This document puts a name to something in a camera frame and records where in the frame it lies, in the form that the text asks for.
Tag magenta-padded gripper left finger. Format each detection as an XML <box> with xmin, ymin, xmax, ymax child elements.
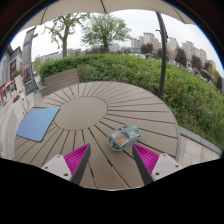
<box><xmin>40</xmin><ymin>143</ymin><xmax>92</xmax><ymax>186</ymax></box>

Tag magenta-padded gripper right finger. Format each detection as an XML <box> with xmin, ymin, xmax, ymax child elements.
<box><xmin>131</xmin><ymin>143</ymin><xmax>184</xmax><ymax>186</ymax></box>

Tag transparent green computer mouse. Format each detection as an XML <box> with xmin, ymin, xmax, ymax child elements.
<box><xmin>106</xmin><ymin>124</ymin><xmax>143</xmax><ymax>152</ymax></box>

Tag blue mouse pad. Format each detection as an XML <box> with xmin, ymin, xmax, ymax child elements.
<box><xmin>15</xmin><ymin>106</ymin><xmax>61</xmax><ymax>143</ymax></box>

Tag white flower planter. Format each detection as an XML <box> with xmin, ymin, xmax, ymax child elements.
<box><xmin>12</xmin><ymin>69</ymin><xmax>26</xmax><ymax>95</ymax></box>
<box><xmin>10</xmin><ymin>94</ymin><xmax>30</xmax><ymax>126</ymax></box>

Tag green hedge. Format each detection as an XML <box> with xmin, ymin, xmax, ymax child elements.
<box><xmin>38</xmin><ymin>53</ymin><xmax>224</xmax><ymax>149</ymax></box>

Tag slatted grey-brown chair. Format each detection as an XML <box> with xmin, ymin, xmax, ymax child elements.
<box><xmin>43</xmin><ymin>67</ymin><xmax>81</xmax><ymax>96</ymax></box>

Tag grey shop building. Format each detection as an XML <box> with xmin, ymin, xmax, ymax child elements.
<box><xmin>0</xmin><ymin>44</ymin><xmax>23</xmax><ymax>108</ymax></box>

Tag dark curved parasol pole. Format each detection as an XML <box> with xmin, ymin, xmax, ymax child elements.
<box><xmin>155</xmin><ymin>11</ymin><xmax>169</xmax><ymax>101</ymax></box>

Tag tall grey sign pillar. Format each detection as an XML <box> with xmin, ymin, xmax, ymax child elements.
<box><xmin>21</xmin><ymin>26</ymin><xmax>40</xmax><ymax>96</ymax></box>

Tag distant apartment towers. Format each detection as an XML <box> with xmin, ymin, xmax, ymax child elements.
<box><xmin>129</xmin><ymin>31</ymin><xmax>218</xmax><ymax>69</ymax></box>

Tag bare-trunked tree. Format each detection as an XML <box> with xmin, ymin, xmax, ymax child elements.
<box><xmin>43</xmin><ymin>12</ymin><xmax>91</xmax><ymax>58</ymax></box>

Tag leafy round-crowned tree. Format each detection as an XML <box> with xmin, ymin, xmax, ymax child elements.
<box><xmin>80</xmin><ymin>13</ymin><xmax>132</xmax><ymax>54</ymax></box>

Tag beige parasol canopy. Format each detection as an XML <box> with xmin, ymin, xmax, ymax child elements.
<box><xmin>19</xmin><ymin>0</ymin><xmax>196</xmax><ymax>33</ymax></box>

